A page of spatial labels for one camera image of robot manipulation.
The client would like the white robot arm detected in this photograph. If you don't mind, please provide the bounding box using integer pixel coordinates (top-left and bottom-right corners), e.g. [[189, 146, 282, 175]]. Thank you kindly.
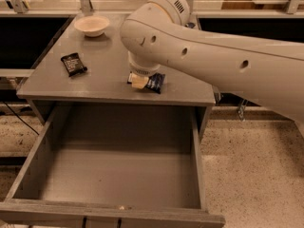
[[120, 0, 304, 124]]

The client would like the grey cabinet counter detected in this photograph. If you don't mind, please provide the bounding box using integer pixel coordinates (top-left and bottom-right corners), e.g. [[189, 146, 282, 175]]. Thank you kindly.
[[16, 12, 217, 138]]

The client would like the blue crumpled chip bag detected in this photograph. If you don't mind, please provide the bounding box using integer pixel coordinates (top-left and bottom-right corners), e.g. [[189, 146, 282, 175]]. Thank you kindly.
[[185, 22, 196, 29]]

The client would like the grey open top drawer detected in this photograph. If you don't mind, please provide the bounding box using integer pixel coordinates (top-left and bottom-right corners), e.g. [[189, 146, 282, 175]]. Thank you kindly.
[[0, 103, 225, 228]]

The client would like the black floor cable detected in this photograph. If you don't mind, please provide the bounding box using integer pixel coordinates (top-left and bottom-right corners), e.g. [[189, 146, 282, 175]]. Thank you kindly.
[[0, 100, 40, 136]]

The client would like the black snack bar wrapper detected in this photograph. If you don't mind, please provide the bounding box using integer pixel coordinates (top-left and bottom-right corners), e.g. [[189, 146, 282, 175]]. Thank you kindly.
[[61, 52, 87, 77]]

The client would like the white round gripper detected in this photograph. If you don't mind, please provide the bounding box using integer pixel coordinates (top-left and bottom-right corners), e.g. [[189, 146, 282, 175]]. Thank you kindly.
[[128, 52, 161, 89]]

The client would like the metal railing frame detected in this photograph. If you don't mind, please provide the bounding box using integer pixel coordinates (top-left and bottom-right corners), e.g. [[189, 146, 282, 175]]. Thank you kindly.
[[0, 0, 304, 19]]

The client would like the dark blue rxbar wrapper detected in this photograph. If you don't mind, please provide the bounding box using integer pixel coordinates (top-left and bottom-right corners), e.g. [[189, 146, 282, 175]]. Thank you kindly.
[[127, 73, 165, 93]]

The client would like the white paper bowl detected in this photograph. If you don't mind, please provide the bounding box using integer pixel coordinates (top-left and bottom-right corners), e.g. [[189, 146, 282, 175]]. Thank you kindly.
[[74, 15, 110, 37]]

